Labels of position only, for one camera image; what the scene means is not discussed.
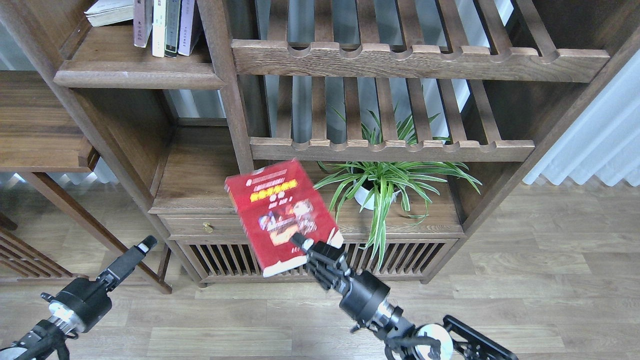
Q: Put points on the brass drawer knob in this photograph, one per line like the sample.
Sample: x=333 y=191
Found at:
x=207 y=228

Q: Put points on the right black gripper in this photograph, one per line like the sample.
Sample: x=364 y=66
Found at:
x=364 y=296

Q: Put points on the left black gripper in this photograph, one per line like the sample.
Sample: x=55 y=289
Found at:
x=83 y=303

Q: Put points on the dark wooden bookshelf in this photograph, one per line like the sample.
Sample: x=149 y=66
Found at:
x=374 y=81

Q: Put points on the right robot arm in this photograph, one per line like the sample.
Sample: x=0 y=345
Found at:
x=434 y=341

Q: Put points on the white standing book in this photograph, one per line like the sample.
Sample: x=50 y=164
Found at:
x=158 y=28

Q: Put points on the white curtain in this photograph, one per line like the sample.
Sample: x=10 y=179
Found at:
x=604 y=141

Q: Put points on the yellow green book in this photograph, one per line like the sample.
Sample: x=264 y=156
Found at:
x=108 y=12

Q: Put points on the spider plant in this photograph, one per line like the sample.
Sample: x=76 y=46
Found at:
x=417 y=176

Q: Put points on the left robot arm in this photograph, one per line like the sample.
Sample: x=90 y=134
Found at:
x=40 y=342

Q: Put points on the dark green standing book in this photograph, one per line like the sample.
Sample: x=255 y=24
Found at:
x=173 y=18

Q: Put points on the lavender standing book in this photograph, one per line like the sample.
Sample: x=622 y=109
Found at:
x=190 y=27

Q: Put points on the red book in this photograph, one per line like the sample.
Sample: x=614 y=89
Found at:
x=275 y=202

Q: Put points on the white plant pot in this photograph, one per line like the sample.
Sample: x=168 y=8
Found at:
x=365 y=193

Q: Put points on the dark maroon book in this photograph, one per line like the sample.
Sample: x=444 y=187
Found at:
x=142 y=22

